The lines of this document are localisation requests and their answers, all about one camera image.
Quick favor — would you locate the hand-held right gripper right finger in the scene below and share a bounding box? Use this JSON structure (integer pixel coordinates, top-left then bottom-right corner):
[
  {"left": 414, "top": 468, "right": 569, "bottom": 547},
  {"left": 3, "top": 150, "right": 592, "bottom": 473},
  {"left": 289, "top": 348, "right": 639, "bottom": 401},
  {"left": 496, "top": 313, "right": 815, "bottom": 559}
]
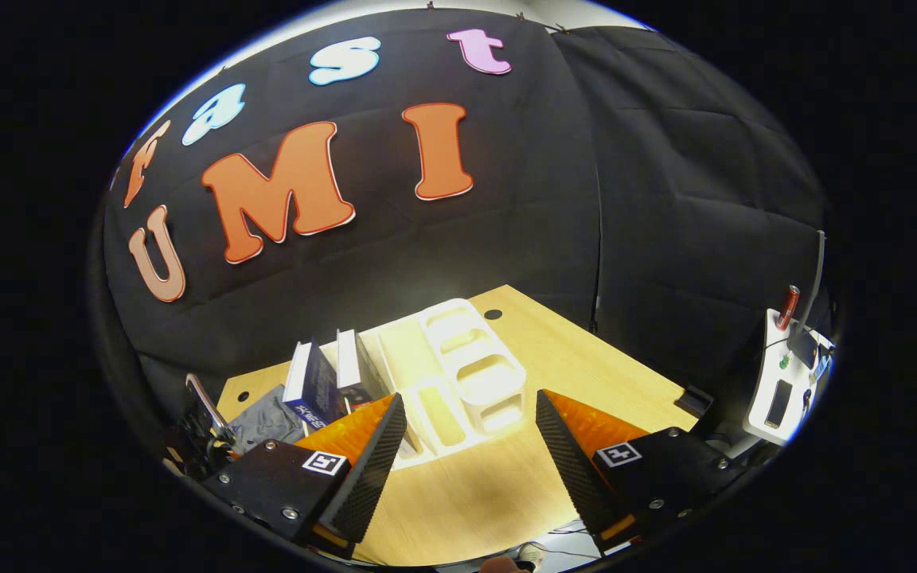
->
[{"left": 535, "top": 389, "right": 749, "bottom": 556}]

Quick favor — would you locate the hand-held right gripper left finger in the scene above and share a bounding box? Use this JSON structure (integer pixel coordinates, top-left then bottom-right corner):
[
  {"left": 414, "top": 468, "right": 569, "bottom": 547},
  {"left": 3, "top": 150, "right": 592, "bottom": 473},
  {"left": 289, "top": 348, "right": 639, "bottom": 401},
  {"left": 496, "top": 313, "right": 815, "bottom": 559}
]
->
[{"left": 202, "top": 393, "right": 409, "bottom": 559}]

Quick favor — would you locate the grey schoolbag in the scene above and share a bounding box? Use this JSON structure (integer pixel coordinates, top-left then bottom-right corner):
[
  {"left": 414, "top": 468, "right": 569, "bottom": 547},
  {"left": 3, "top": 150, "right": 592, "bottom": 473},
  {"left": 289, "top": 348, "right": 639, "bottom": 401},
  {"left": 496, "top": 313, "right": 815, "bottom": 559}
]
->
[{"left": 228, "top": 385, "right": 308, "bottom": 456}]

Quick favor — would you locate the blue book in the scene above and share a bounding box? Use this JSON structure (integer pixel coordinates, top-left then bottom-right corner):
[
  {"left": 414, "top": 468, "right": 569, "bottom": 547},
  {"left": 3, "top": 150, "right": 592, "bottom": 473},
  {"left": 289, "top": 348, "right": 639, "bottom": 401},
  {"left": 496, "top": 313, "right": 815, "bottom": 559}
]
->
[{"left": 283, "top": 341, "right": 341, "bottom": 432}]

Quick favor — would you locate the grey portrait cover book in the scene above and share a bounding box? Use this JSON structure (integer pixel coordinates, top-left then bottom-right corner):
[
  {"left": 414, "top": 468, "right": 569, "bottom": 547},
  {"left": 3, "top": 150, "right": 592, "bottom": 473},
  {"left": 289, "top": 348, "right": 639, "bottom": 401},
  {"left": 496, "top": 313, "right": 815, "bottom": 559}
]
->
[{"left": 336, "top": 329, "right": 392, "bottom": 415}]

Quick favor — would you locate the white bookshelf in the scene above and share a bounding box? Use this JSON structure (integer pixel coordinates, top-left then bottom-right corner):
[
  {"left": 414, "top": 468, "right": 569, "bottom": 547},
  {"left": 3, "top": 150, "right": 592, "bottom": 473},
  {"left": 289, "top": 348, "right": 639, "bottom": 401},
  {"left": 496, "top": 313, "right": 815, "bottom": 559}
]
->
[{"left": 323, "top": 298, "right": 529, "bottom": 472}]

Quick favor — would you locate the small black block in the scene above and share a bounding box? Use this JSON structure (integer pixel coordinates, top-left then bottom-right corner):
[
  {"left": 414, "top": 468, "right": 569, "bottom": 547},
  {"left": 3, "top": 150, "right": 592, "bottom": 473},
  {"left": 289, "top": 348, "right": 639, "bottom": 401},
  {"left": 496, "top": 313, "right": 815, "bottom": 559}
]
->
[{"left": 675, "top": 384, "right": 716, "bottom": 419}]

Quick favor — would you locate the white device stand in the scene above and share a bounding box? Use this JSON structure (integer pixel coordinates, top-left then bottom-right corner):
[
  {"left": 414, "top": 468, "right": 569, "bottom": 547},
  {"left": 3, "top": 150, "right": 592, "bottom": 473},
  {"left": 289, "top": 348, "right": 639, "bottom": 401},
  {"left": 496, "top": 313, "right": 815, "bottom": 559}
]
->
[{"left": 743, "top": 229, "right": 836, "bottom": 446}]

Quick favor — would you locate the black backdrop cloth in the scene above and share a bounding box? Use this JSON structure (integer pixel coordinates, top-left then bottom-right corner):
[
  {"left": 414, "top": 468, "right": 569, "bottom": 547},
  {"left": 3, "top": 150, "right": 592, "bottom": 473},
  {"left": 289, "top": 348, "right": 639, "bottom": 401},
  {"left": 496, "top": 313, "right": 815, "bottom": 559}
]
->
[{"left": 96, "top": 8, "right": 833, "bottom": 446}]

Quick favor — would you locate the row of small backdrop clips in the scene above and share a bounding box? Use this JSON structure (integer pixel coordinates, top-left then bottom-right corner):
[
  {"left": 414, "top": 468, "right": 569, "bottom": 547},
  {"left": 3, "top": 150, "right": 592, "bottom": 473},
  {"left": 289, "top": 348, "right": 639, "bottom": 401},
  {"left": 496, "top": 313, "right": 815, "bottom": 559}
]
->
[{"left": 425, "top": 2, "right": 571, "bottom": 34}]

